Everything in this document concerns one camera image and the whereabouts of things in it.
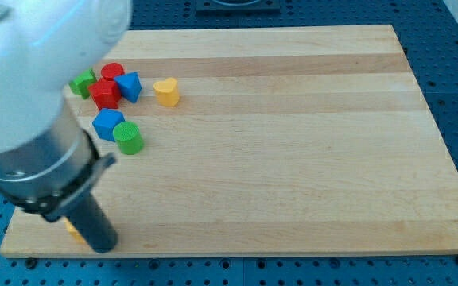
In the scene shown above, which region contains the red cylinder block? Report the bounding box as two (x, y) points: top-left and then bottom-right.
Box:
(100, 62), (125, 81)

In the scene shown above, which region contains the green cylinder block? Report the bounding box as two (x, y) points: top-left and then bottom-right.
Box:
(113, 121), (144, 155)

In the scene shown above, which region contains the wooden board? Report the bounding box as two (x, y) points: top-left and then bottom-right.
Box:
(0, 24), (458, 259)

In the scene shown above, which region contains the yellow heart block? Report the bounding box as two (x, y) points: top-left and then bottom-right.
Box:
(153, 78), (180, 107)

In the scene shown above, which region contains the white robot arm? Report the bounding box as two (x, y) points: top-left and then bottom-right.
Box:
(0, 0), (133, 253)

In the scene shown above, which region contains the blue pentagon block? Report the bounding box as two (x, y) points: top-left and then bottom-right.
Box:
(92, 108), (125, 142)

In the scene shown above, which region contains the yellow hexagon block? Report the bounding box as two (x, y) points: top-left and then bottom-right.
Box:
(64, 218), (86, 244)

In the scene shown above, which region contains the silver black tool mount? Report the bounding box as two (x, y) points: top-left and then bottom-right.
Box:
(0, 104), (116, 222)

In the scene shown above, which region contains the blue triangle block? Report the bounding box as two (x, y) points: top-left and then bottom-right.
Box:
(114, 72), (142, 103)

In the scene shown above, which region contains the red star block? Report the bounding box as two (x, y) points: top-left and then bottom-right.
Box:
(87, 79), (122, 110)

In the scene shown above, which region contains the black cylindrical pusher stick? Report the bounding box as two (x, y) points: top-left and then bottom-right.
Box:
(65, 192), (118, 253)

